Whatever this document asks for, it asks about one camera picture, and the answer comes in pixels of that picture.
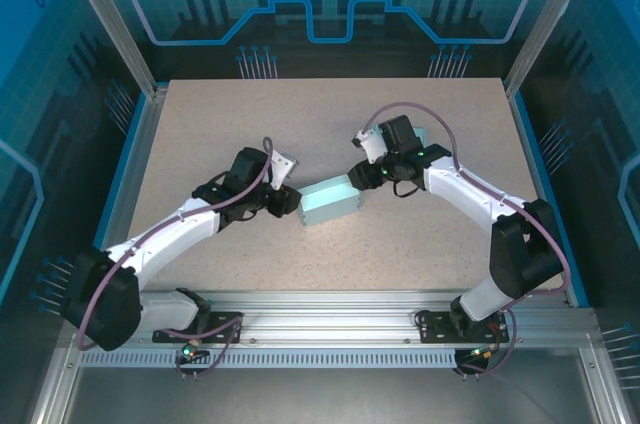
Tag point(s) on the light blue paper box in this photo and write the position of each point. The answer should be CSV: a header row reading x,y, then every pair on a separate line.
x,y
422,136
330,201

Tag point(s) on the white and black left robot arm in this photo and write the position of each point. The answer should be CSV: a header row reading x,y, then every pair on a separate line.
x,y
160,244

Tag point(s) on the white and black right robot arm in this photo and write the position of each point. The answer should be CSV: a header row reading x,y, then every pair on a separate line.
x,y
520,254

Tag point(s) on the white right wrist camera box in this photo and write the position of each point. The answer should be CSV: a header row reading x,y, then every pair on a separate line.
x,y
372,146

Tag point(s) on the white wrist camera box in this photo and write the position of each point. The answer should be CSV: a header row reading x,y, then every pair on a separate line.
x,y
285,166
372,146

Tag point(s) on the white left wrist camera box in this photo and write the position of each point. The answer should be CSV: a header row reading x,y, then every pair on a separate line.
x,y
285,166

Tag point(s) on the aluminium side rail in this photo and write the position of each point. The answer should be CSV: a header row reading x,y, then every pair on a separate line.
x,y
133,194

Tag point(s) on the aluminium frame rail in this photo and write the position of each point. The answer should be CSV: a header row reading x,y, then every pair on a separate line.
x,y
325,314

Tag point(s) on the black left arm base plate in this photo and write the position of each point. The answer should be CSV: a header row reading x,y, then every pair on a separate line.
x,y
220,326

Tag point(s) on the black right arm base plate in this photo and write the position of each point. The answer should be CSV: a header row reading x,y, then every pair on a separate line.
x,y
432,329

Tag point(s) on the aluminium frame post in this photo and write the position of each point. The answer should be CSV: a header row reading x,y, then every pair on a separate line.
x,y
551,19
122,29

